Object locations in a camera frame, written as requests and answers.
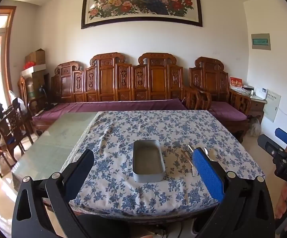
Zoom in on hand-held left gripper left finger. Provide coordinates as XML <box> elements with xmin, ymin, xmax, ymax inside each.
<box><xmin>11</xmin><ymin>149</ymin><xmax>96</xmax><ymax>238</ymax></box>

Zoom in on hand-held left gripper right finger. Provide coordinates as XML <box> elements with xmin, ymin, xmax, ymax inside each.
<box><xmin>192</xmin><ymin>147</ymin><xmax>276</xmax><ymax>238</ymax></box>

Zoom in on metal fork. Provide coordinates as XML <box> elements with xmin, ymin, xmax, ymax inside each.
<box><xmin>187</xmin><ymin>144</ymin><xmax>200</xmax><ymax>177</ymax></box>

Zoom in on wooden chopstick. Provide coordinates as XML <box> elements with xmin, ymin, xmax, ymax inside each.
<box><xmin>181</xmin><ymin>150</ymin><xmax>192</xmax><ymax>165</ymax></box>
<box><xmin>183</xmin><ymin>149</ymin><xmax>193</xmax><ymax>164</ymax></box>

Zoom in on rectangular metal tray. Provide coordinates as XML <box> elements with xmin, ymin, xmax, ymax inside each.
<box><xmin>133</xmin><ymin>139</ymin><xmax>165</xmax><ymax>182</ymax></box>

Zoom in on grey fluffy duster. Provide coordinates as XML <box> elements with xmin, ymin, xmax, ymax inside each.
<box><xmin>248</xmin><ymin>117</ymin><xmax>261</xmax><ymax>137</ymax></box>

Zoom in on white electrical panel box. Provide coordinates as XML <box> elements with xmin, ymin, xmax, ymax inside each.
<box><xmin>263</xmin><ymin>89</ymin><xmax>282</xmax><ymax>123</ymax></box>

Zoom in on wooden side table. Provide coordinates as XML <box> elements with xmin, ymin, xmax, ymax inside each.
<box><xmin>229</xmin><ymin>88</ymin><xmax>268</xmax><ymax>124</ymax></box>

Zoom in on purple armchair cushion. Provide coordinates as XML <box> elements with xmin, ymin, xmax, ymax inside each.
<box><xmin>209</xmin><ymin>101</ymin><xmax>248</xmax><ymax>121</ymax></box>

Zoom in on blue floral white tablecloth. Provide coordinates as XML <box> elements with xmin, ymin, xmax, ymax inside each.
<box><xmin>69</xmin><ymin>110</ymin><xmax>265</xmax><ymax>216</ymax></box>

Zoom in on purple sofa cushion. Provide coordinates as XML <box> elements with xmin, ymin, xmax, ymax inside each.
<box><xmin>32</xmin><ymin>98</ymin><xmax>187</xmax><ymax>122</ymax></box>

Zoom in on small black device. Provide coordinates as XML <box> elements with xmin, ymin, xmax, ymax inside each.
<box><xmin>43</xmin><ymin>102</ymin><xmax>59</xmax><ymax>111</ymax></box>

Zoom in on red desk calendar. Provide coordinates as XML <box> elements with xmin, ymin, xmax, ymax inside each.
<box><xmin>230</xmin><ymin>76</ymin><xmax>243</xmax><ymax>90</ymax></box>

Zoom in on black desk lamp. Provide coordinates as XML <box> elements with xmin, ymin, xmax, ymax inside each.
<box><xmin>38</xmin><ymin>85</ymin><xmax>50</xmax><ymax>107</ymax></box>

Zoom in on carved wooden armchair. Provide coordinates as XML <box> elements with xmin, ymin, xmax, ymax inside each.
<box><xmin>188</xmin><ymin>57</ymin><xmax>252</xmax><ymax>143</ymax></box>

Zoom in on long carved wooden sofa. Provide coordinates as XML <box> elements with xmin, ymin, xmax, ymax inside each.
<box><xmin>30</xmin><ymin>52</ymin><xmax>200</xmax><ymax>138</ymax></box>

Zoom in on large tall cardboard box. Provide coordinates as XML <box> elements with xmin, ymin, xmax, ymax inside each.
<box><xmin>25</xmin><ymin>72</ymin><xmax>50</xmax><ymax>105</ymax></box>

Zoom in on wooden chair with tall back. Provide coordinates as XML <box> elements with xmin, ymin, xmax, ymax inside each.
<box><xmin>18</xmin><ymin>76</ymin><xmax>51</xmax><ymax>119</ymax></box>

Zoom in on flat white box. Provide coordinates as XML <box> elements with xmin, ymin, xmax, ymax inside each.
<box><xmin>22</xmin><ymin>64</ymin><xmax>46</xmax><ymax>77</ymax></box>

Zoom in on brown cardboard box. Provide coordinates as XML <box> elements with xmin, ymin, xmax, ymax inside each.
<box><xmin>25</xmin><ymin>48</ymin><xmax>46</xmax><ymax>66</ymax></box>

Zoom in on framed peacock flower painting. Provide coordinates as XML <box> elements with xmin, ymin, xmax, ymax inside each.
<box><xmin>81</xmin><ymin>0</ymin><xmax>203</xmax><ymax>29</ymax></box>

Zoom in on wall box with green window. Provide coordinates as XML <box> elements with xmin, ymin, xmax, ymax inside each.
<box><xmin>251</xmin><ymin>33</ymin><xmax>271</xmax><ymax>50</ymax></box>

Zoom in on wooden door frame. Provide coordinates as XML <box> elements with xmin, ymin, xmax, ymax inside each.
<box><xmin>0</xmin><ymin>6</ymin><xmax>17</xmax><ymax>95</ymax></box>

